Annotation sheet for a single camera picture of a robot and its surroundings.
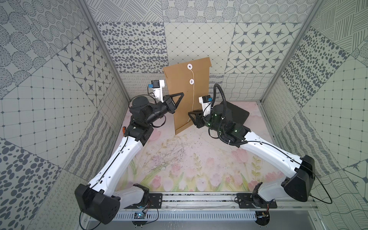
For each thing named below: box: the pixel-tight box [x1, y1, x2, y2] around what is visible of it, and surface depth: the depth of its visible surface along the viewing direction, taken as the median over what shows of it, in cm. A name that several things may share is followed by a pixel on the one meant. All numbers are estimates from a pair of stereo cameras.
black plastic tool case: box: [226, 101, 250, 126], surface depth 110 cm
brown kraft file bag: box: [162, 57, 212, 136], surface depth 62 cm
